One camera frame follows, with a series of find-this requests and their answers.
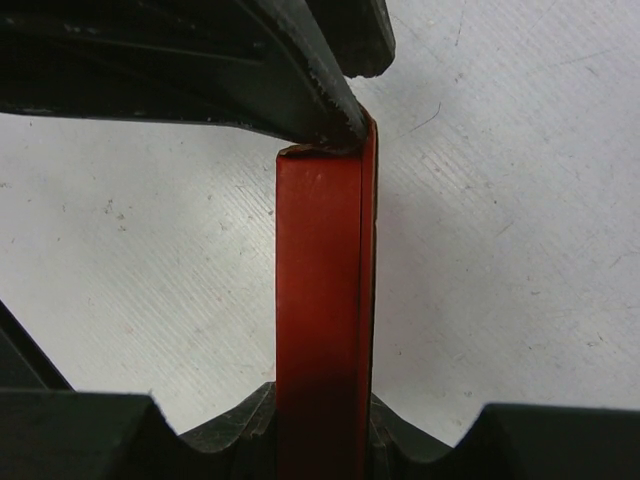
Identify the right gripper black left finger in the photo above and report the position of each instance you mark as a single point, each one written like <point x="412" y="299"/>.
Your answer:
<point x="50" y="431"/>

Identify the red paper box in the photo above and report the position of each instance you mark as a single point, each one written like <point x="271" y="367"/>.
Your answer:
<point x="325" y="267"/>

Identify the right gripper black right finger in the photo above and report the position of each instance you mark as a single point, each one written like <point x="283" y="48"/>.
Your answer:
<point x="510" y="441"/>

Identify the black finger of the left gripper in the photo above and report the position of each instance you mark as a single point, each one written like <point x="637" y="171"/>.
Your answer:
<point x="262" y="66"/>
<point x="359" y="34"/>

